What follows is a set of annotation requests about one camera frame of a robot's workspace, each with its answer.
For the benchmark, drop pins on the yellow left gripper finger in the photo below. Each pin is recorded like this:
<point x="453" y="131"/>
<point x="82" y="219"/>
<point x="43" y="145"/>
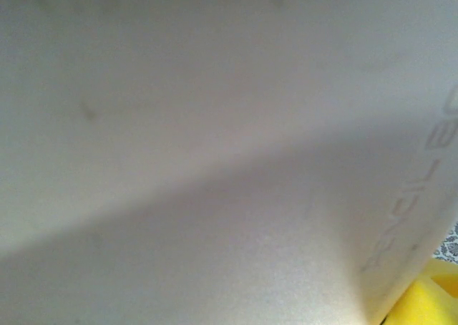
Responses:
<point x="429" y="296"/>

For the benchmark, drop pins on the pink pencil box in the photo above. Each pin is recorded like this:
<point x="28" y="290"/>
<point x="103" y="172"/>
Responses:
<point x="179" y="124"/>

